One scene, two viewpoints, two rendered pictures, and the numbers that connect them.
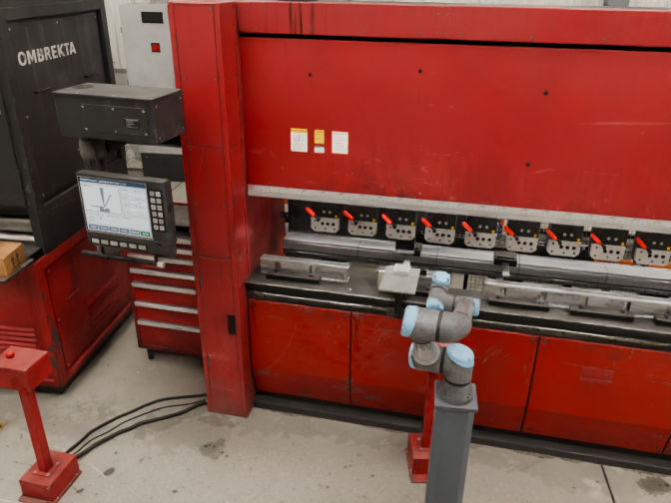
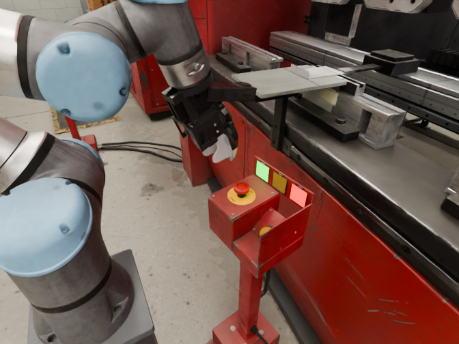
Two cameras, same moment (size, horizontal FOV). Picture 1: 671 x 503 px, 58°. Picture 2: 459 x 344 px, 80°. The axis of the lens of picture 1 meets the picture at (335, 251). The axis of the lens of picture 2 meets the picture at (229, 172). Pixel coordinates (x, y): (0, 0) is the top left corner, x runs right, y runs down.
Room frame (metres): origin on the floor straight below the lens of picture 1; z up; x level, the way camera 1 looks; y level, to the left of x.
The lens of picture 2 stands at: (2.15, -0.87, 1.24)
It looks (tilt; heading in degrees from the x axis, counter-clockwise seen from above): 36 degrees down; 54
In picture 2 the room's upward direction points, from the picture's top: straight up
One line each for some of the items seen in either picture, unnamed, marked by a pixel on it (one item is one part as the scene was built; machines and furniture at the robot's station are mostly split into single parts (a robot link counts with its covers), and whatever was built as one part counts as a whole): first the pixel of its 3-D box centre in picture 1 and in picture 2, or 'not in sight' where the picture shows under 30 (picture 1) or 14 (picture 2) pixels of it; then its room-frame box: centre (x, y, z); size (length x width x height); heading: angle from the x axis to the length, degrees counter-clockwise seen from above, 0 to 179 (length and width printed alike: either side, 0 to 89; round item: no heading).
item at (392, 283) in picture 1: (399, 279); (287, 79); (2.74, -0.33, 1.00); 0.26 x 0.18 x 0.01; 167
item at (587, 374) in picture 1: (596, 375); not in sight; (2.50, -1.33, 0.59); 0.15 x 0.02 x 0.07; 77
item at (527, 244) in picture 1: (521, 233); not in sight; (2.76, -0.93, 1.26); 0.15 x 0.09 x 0.17; 77
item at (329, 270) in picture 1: (305, 267); (247, 56); (3.01, 0.17, 0.92); 0.50 x 0.06 x 0.10; 77
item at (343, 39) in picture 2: (404, 245); (340, 23); (2.89, -0.37, 1.13); 0.10 x 0.02 x 0.10; 77
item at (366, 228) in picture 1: (363, 218); not in sight; (2.93, -0.15, 1.26); 0.15 x 0.09 x 0.17; 77
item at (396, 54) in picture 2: (408, 252); (373, 63); (3.03, -0.41, 1.01); 0.26 x 0.12 x 0.05; 167
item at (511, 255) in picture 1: (505, 263); not in sight; (2.92, -0.92, 1.01); 0.26 x 0.12 x 0.05; 167
